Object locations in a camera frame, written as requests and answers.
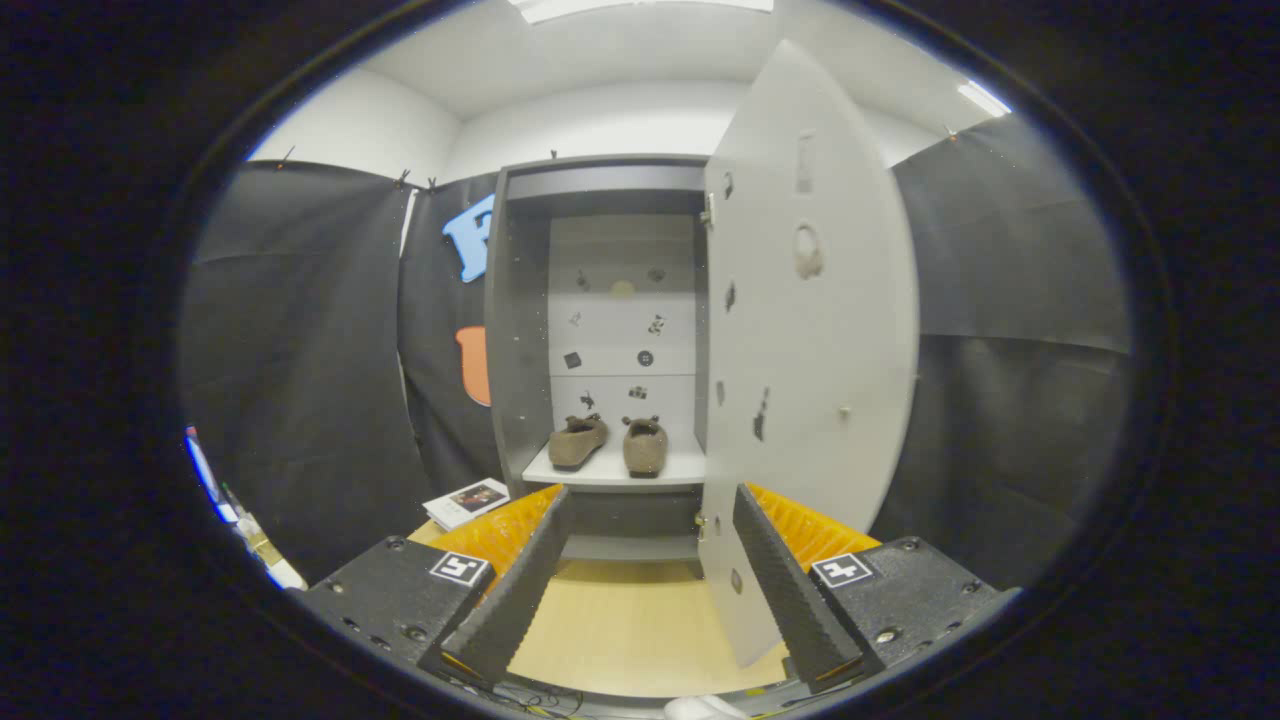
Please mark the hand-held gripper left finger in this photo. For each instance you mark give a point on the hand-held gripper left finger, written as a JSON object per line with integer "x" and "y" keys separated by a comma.
{"x": 515, "y": 600}

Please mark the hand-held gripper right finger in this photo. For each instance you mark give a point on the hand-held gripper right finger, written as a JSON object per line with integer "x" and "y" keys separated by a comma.
{"x": 790, "y": 600}

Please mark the brown fuzzy shoe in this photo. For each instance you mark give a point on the brown fuzzy shoe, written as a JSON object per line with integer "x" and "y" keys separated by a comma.
{"x": 577, "y": 445}
{"x": 645, "y": 450}

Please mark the grey shoe cabinet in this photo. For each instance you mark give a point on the grey shoe cabinet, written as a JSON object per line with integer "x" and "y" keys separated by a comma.
{"x": 520, "y": 350}

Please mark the white shoe cabinet door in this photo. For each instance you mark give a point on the white shoe cabinet door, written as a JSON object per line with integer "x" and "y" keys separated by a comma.
{"x": 830, "y": 350}

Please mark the metal door hinge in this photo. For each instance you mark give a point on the metal door hinge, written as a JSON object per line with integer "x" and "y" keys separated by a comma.
{"x": 703, "y": 525}
{"x": 709, "y": 210}

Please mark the white object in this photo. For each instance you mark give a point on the white object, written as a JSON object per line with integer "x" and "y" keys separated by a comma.
{"x": 705, "y": 710}

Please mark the blue and white clutter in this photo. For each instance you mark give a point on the blue and white clutter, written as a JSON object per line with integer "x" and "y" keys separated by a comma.
{"x": 212, "y": 480}

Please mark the black backdrop cloth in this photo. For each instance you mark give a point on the black backdrop cloth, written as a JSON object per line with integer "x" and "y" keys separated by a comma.
{"x": 1000, "y": 250}

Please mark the small ceiling light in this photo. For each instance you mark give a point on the small ceiling light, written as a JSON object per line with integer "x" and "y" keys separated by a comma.
{"x": 985, "y": 98}

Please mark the long ceiling light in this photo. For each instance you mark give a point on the long ceiling light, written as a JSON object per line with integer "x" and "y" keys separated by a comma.
{"x": 640, "y": 8}

